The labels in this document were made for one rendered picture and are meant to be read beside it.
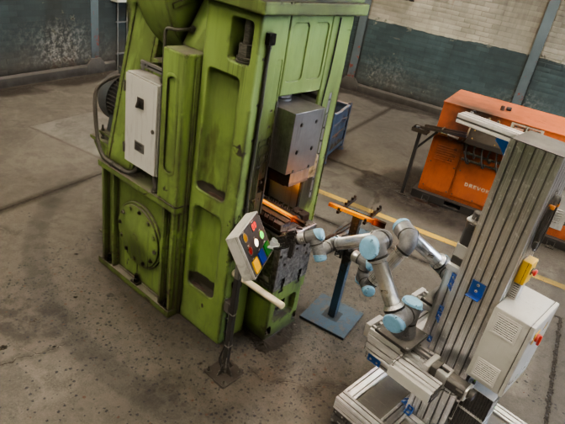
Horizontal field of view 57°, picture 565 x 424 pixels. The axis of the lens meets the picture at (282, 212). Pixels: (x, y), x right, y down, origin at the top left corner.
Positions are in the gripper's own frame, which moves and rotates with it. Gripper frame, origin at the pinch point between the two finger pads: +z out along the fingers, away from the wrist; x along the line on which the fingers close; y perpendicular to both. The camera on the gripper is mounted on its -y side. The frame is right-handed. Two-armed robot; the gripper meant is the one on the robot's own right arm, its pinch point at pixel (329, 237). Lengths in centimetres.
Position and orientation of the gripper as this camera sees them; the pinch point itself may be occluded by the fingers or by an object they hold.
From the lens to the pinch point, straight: 337.6
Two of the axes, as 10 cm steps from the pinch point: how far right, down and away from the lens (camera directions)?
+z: -7.4, -4.2, 5.2
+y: -1.6, 8.7, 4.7
